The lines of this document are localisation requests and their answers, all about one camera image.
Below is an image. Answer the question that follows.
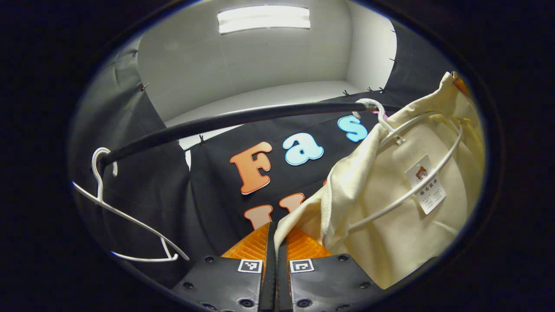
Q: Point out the black backdrop cloth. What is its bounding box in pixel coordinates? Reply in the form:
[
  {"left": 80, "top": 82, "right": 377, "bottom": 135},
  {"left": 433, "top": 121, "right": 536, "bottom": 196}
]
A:
[{"left": 69, "top": 22, "right": 477, "bottom": 289}]

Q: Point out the black clothes rack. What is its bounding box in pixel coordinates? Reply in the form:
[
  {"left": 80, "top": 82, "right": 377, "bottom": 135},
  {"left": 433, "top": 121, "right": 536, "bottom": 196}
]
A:
[{"left": 98, "top": 101, "right": 404, "bottom": 167}]

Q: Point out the cream button-up shirt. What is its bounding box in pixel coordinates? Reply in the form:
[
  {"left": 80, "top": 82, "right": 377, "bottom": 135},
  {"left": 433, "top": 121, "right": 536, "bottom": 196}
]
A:
[{"left": 273, "top": 71, "right": 485, "bottom": 290}]

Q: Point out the white hanger with shirt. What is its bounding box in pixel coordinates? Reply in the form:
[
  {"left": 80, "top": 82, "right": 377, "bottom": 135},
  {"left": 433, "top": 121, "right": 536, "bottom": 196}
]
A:
[{"left": 347, "top": 98, "right": 464, "bottom": 232}]

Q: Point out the ceiling light panel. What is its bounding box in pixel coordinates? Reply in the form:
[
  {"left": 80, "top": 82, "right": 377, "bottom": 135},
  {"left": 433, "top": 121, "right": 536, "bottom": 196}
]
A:
[{"left": 217, "top": 5, "right": 311, "bottom": 35}]

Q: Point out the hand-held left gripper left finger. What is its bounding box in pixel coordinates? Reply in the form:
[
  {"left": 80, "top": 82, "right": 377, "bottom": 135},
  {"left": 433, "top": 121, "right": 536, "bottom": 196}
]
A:
[{"left": 171, "top": 222, "right": 278, "bottom": 312}]

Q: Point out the empty white hanger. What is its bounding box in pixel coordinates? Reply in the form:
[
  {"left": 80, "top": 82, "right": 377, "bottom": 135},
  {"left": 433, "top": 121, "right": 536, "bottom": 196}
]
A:
[{"left": 72, "top": 147, "right": 190, "bottom": 263}]

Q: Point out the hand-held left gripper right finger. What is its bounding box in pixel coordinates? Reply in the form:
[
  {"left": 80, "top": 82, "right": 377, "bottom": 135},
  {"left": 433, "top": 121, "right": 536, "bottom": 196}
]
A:
[{"left": 277, "top": 225, "right": 384, "bottom": 312}]

